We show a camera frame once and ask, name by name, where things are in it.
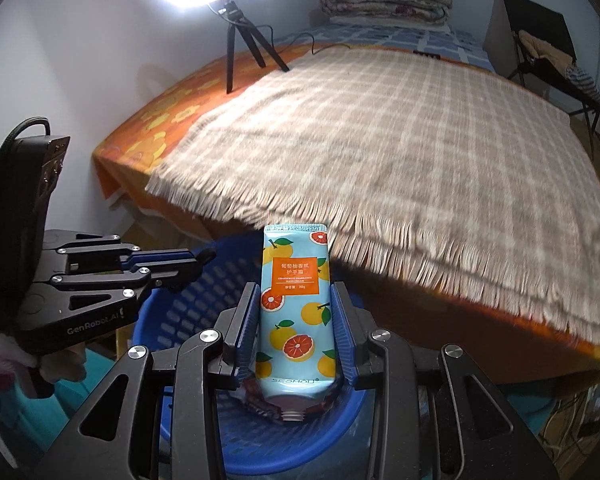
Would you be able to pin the orange floral bed sheet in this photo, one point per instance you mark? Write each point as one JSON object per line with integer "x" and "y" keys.
{"x": 509, "y": 347}

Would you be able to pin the beige plaid blanket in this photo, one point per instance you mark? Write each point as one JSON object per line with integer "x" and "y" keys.
{"x": 428, "y": 172}

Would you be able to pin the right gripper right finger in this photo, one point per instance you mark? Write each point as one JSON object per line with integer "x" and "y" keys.
{"x": 350, "y": 334}

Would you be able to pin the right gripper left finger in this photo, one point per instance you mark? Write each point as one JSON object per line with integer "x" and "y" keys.
{"x": 239, "y": 328}

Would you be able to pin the blue orange-print cream tube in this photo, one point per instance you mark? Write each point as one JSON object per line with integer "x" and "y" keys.
{"x": 296, "y": 361}

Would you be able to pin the black tripod stand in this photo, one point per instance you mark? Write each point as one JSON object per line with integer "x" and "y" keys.
{"x": 255, "y": 41}

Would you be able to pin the blue checked bed sheet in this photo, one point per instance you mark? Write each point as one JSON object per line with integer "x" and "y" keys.
{"x": 452, "y": 44}

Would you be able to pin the gloved left hand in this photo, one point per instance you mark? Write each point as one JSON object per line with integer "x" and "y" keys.
{"x": 37, "y": 375}

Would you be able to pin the blue plastic basket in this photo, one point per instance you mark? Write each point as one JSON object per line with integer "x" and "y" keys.
{"x": 256, "y": 443}

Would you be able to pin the black folding chair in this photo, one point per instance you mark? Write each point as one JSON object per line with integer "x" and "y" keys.
{"x": 550, "y": 26}

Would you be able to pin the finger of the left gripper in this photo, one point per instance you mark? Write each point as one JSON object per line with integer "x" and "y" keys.
{"x": 149, "y": 257}
{"x": 173, "y": 276}

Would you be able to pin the folded floral quilt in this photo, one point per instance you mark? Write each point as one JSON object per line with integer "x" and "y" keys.
{"x": 385, "y": 0}

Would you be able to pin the tan cloth on chair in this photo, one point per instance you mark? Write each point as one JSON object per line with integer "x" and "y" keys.
{"x": 539, "y": 49}

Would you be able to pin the striped cloth on chair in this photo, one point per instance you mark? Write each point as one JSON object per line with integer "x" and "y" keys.
{"x": 583, "y": 81}

